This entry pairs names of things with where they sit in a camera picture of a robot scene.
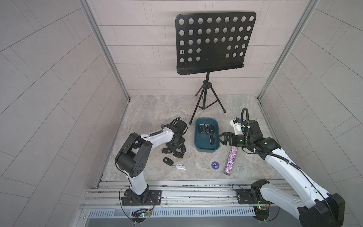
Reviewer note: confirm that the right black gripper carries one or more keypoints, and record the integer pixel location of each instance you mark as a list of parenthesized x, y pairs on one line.
[(226, 134)]

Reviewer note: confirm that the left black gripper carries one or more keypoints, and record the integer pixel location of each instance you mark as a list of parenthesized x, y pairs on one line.
[(174, 148)]

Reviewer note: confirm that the black car key cluster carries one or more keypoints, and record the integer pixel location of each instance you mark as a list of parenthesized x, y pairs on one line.
[(183, 148)]

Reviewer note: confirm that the black chrome car key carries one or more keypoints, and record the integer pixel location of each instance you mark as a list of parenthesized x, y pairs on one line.
[(212, 129)]

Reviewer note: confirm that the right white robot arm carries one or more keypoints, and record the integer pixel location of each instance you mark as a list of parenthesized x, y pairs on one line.
[(313, 206)]

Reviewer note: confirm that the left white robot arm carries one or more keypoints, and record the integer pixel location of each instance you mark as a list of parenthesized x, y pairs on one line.
[(133, 156)]

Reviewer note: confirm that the black car key front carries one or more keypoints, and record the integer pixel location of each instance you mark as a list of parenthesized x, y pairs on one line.
[(168, 161)]

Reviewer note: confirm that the teal plastic storage box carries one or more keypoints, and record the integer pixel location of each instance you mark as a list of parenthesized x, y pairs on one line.
[(201, 140)]

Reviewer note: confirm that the white remote key fob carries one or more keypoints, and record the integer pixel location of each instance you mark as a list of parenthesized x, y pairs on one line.
[(179, 166)]

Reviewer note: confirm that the purple glitter tube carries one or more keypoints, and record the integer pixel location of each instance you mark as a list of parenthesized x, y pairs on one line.
[(230, 160)]

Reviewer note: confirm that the round purple lid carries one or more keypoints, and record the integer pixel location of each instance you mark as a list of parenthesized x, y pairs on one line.
[(215, 165)]

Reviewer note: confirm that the left circuit board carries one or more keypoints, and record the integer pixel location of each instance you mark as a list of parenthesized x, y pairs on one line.
[(141, 215)]

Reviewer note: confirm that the circuit board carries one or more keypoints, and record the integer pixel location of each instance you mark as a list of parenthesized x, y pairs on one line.
[(141, 215), (262, 213)]

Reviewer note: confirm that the right circuit board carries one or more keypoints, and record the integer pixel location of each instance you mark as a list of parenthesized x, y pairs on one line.
[(262, 213)]

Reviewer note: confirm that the black perforated music stand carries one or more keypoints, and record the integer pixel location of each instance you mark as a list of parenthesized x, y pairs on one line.
[(211, 42)]

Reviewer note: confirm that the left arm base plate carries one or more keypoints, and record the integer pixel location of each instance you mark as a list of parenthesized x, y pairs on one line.
[(149, 197)]

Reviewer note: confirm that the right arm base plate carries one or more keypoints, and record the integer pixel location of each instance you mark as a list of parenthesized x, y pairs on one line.
[(245, 196)]

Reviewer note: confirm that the aluminium mounting rail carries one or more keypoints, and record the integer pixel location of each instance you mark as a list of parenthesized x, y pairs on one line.
[(174, 194)]

